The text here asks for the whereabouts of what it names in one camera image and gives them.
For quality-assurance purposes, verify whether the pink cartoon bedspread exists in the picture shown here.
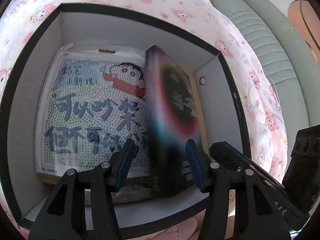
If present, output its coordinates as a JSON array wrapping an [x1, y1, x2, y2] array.
[[1, 0, 284, 125]]

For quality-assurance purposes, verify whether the white charging cable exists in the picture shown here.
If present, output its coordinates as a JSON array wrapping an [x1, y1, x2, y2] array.
[[246, 83, 288, 140]]

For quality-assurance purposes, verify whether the black screen protector box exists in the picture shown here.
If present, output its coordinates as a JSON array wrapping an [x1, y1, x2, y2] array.
[[145, 46, 202, 197]]

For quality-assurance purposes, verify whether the cartoon diamond painting kit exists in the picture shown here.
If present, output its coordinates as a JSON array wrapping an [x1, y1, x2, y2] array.
[[35, 46, 150, 178]]

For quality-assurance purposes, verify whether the grey padded headboard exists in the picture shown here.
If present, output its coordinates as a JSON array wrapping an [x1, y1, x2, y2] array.
[[204, 0, 320, 131]]

